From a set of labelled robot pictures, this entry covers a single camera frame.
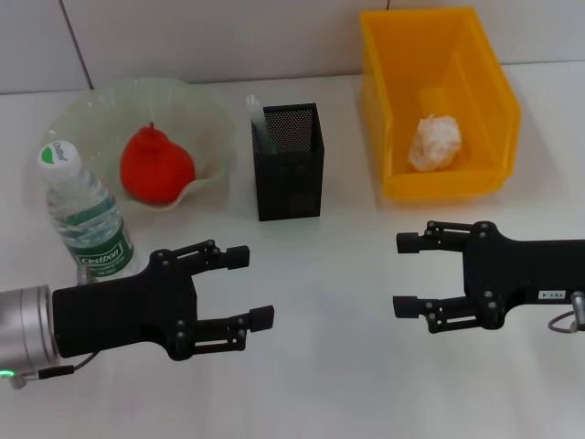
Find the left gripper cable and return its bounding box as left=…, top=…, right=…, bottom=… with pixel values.
left=8, top=351, right=97, bottom=389

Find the clear green-label water bottle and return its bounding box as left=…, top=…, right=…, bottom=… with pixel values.
left=37, top=141, right=137, bottom=281

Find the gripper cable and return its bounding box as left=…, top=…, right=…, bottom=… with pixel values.
left=8, top=351, right=97, bottom=389
left=547, top=310, right=578, bottom=334

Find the red pear-shaped fruit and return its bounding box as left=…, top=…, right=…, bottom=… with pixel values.
left=119, top=122, right=197, bottom=205

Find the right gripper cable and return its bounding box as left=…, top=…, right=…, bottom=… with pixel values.
left=547, top=310, right=578, bottom=334

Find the grey marker pen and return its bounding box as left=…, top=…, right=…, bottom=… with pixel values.
left=245, top=94, right=271, bottom=155

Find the pale green glass fruit plate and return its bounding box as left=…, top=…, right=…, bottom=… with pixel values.
left=43, top=78, right=237, bottom=211

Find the right gripper silver connector plug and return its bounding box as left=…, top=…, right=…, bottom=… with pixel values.
left=569, top=290, right=585, bottom=331

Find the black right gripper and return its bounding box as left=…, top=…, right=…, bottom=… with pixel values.
left=392, top=219, right=585, bottom=335

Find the white paper ball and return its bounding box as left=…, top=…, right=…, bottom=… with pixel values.
left=408, top=113, right=462, bottom=171

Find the yellow plastic bin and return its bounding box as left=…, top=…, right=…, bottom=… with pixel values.
left=359, top=6, right=522, bottom=200

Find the black mesh pen holder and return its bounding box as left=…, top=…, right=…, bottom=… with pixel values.
left=250, top=102, right=325, bottom=223

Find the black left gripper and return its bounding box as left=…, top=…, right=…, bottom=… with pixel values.
left=51, top=239, right=276, bottom=362

